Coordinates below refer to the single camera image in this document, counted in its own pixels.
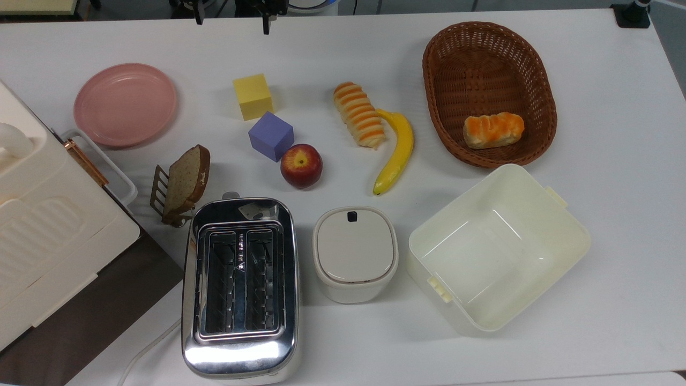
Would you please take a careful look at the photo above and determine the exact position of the dark robot gripper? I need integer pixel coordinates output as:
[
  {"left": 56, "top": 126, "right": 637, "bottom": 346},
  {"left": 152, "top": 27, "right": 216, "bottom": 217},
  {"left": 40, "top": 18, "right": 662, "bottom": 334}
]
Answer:
[{"left": 169, "top": 0, "right": 288, "bottom": 36}]

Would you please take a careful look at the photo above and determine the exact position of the long orange striped bread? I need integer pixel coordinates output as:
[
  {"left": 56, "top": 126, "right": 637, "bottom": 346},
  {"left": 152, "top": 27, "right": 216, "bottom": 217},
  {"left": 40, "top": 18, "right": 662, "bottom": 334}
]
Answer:
[{"left": 333, "top": 81, "right": 386, "bottom": 150}]

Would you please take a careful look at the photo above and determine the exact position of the yellow banana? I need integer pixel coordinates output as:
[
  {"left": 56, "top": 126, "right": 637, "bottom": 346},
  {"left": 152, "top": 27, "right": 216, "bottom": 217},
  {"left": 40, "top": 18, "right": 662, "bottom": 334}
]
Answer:
[{"left": 372, "top": 109, "right": 415, "bottom": 196}]

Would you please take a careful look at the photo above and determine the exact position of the cream plastic open container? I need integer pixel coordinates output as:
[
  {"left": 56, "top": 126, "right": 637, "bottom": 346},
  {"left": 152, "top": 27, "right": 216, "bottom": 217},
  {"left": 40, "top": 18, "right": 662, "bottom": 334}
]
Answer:
[{"left": 406, "top": 164, "right": 592, "bottom": 337}]

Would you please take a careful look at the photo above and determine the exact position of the yellow cube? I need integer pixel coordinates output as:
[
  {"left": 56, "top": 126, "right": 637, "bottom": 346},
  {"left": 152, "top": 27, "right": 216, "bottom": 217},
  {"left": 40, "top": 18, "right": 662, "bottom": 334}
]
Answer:
[{"left": 233, "top": 73, "right": 274, "bottom": 121}]

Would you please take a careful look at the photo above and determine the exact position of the white and blue round base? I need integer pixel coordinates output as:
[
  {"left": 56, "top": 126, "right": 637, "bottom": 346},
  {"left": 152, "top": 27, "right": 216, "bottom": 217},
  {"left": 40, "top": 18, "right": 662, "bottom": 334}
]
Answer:
[{"left": 288, "top": 0, "right": 340, "bottom": 15}]

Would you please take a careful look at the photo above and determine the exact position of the purple cube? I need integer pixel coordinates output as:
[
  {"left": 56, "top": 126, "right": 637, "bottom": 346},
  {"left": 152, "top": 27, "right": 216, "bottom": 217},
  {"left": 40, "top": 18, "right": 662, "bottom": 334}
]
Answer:
[{"left": 248, "top": 112, "right": 295, "bottom": 162}]

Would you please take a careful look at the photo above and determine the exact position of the pink plate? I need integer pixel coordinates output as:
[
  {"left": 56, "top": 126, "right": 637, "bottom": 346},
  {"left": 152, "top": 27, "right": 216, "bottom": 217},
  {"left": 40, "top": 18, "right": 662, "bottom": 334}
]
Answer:
[{"left": 73, "top": 63, "right": 178, "bottom": 150}]

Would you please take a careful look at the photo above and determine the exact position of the red apple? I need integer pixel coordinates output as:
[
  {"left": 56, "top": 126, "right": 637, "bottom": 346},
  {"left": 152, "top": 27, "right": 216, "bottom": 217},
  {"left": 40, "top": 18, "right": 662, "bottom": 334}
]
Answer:
[{"left": 280, "top": 143, "right": 324, "bottom": 190}]

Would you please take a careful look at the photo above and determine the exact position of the brown bread slice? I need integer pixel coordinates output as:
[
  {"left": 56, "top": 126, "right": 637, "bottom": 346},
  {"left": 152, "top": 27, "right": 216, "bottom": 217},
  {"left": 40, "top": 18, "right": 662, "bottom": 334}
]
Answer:
[{"left": 162, "top": 144, "right": 211, "bottom": 225}]

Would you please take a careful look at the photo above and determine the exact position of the bronze toast rack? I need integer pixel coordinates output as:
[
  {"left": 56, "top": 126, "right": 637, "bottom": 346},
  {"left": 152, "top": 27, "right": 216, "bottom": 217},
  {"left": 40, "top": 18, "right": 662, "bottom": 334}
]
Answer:
[{"left": 150, "top": 165, "right": 195, "bottom": 228}]

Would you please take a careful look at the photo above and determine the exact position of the pale yellow background table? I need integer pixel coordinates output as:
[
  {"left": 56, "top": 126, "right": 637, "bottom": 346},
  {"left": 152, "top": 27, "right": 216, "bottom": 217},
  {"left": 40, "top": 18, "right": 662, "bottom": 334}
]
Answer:
[{"left": 0, "top": 0, "right": 79, "bottom": 16}]

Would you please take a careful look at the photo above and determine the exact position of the brown wicker basket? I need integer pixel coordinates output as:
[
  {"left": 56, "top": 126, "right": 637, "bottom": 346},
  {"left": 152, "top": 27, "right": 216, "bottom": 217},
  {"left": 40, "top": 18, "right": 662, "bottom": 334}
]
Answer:
[{"left": 422, "top": 21, "right": 558, "bottom": 169}]

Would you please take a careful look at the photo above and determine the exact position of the cream canister with lid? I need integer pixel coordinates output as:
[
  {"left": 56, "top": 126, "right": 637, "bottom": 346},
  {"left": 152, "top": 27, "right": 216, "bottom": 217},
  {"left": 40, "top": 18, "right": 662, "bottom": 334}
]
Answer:
[{"left": 312, "top": 206, "right": 399, "bottom": 305}]

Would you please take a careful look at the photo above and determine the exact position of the chrome two-slot toaster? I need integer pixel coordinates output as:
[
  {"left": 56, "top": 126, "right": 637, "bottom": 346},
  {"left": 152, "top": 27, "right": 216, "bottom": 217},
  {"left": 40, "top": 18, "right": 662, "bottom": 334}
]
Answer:
[{"left": 181, "top": 192, "right": 301, "bottom": 382}]

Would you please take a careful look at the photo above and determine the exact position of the large cream appliance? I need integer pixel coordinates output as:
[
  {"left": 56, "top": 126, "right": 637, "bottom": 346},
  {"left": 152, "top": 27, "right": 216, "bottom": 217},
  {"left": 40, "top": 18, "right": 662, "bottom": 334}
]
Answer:
[{"left": 0, "top": 79, "right": 141, "bottom": 352}]

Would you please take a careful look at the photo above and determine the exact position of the short orange striped bread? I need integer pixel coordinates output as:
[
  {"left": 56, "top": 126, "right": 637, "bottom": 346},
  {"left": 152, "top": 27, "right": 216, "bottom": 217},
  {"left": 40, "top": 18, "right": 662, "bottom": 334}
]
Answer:
[{"left": 463, "top": 112, "right": 525, "bottom": 150}]

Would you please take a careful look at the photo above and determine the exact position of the white tray with copper handle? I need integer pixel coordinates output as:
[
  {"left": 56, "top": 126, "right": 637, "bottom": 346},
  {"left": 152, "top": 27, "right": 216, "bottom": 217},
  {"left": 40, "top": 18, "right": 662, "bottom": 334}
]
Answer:
[{"left": 61, "top": 129, "right": 138, "bottom": 211}]

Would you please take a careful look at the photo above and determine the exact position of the white toaster power cord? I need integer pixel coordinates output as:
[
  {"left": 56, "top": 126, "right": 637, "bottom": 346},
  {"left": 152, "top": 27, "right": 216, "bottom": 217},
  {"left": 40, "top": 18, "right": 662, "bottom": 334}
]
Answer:
[{"left": 116, "top": 318, "right": 183, "bottom": 386}]

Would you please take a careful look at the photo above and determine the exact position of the black camera stand base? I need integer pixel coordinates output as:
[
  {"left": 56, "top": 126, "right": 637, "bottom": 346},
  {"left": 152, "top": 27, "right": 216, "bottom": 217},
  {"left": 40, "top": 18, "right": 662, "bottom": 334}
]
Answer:
[{"left": 610, "top": 0, "right": 652, "bottom": 28}]

